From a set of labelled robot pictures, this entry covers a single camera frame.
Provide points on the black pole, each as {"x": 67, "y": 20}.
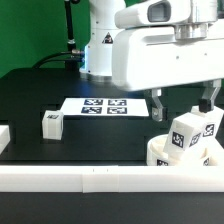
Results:
{"x": 71, "y": 44}

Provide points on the white marker sheet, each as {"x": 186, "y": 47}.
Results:
{"x": 105, "y": 107}

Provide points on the white fence bar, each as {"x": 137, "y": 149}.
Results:
{"x": 4, "y": 137}
{"x": 119, "y": 179}

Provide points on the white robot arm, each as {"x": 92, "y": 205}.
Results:
{"x": 98, "y": 52}

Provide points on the white front fence bar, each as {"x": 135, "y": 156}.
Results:
{"x": 119, "y": 179}

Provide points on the white round stool seat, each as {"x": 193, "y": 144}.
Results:
{"x": 157, "y": 157}

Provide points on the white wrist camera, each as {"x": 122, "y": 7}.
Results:
{"x": 153, "y": 13}

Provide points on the white left fence bar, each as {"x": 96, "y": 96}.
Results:
{"x": 4, "y": 137}

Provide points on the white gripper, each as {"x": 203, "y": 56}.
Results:
{"x": 152, "y": 58}

